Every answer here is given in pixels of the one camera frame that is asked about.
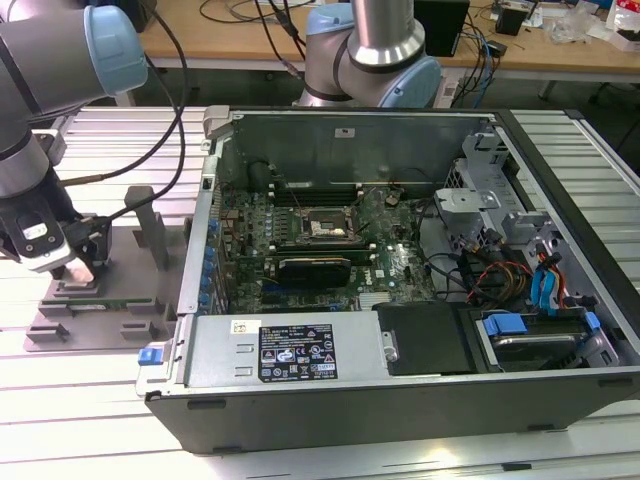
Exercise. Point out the CPU socket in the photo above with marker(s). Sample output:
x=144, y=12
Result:
x=325, y=227

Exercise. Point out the small silver chipset heatsink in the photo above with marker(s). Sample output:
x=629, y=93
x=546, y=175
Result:
x=375, y=302

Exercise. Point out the grey case latch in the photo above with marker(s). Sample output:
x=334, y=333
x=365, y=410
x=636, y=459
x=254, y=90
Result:
x=217, y=120

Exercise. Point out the white labelled box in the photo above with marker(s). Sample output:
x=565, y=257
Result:
x=448, y=92

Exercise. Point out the open black PC case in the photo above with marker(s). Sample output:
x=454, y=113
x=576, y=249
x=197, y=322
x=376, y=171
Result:
x=350, y=415

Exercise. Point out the silver square CPU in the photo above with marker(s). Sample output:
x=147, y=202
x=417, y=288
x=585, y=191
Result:
x=80, y=272

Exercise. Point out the silver power supply unit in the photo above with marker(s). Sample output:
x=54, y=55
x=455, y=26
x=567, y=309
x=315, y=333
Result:
x=220, y=350

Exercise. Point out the silver metal drive bracket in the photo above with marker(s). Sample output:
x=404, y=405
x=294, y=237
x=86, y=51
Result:
x=465, y=200

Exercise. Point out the black plastic shroud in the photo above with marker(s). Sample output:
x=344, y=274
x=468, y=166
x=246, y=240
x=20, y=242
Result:
x=425, y=340

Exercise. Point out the small black device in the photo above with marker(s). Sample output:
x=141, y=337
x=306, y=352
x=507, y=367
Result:
x=497, y=47

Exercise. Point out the wooden desk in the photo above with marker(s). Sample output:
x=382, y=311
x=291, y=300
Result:
x=225, y=40

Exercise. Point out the hard disk in blue carrier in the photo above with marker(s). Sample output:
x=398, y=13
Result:
x=530, y=345

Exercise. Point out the large black box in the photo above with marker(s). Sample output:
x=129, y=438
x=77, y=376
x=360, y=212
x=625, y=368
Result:
x=147, y=12

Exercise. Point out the black graphics card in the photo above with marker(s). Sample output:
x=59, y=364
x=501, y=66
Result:
x=312, y=272

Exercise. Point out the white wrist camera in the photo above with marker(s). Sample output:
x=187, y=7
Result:
x=42, y=255

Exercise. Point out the grey plastic parts rack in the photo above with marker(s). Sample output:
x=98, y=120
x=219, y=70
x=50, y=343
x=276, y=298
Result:
x=125, y=280

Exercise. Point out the blue case latch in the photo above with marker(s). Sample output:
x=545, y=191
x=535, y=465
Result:
x=150, y=356

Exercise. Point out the small black box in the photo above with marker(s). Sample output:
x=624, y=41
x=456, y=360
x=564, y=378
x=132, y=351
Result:
x=512, y=21

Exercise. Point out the green motherboard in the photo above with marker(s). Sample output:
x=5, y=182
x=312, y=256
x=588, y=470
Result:
x=395, y=260

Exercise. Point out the thin metal locking lever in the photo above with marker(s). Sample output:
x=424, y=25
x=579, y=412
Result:
x=289, y=190

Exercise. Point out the coin battery holder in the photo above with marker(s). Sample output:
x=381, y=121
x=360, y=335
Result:
x=393, y=197

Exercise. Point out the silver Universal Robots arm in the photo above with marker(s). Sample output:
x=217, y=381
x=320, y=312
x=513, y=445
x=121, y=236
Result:
x=50, y=65

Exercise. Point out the clear plastic bags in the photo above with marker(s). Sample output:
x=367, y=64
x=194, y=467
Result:
x=575, y=25

